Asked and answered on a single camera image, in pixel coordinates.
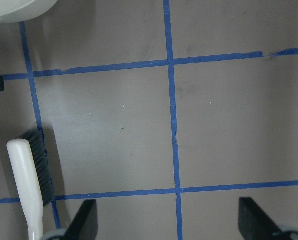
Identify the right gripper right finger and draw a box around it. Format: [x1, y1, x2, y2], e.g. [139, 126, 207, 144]
[238, 197, 298, 240]

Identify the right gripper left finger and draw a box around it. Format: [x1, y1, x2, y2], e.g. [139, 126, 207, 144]
[41, 199, 99, 240]

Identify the beige dustpan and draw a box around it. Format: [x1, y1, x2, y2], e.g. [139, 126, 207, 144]
[0, 0, 57, 24]

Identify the beige hand brush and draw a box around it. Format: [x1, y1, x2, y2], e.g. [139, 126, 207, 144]
[6, 129, 55, 240]

